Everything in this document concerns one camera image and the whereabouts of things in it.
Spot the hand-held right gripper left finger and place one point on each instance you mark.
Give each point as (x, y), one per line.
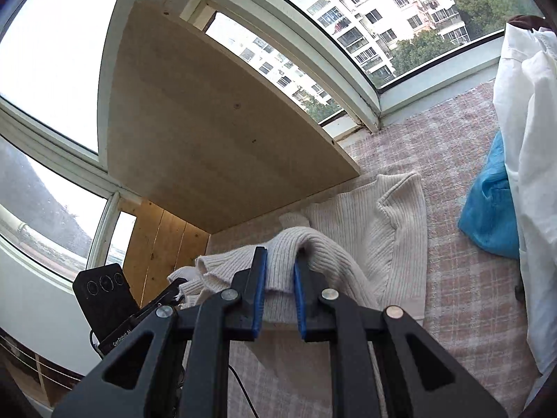
(260, 296)

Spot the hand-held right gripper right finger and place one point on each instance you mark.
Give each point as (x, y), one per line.
(299, 305)

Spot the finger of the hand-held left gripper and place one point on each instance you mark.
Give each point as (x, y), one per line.
(163, 294)

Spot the white window frame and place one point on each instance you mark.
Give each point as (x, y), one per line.
(435, 78)

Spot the pink plaid blanket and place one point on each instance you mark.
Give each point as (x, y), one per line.
(470, 313)

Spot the light oak board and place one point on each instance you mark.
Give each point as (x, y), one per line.
(209, 130)

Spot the blue garment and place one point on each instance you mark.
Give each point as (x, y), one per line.
(491, 209)

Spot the apartment buildings outside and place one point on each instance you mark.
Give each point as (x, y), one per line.
(348, 8)

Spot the cream knit sweater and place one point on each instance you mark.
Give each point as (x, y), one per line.
(370, 235)

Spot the brown garment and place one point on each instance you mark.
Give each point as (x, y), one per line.
(524, 21)

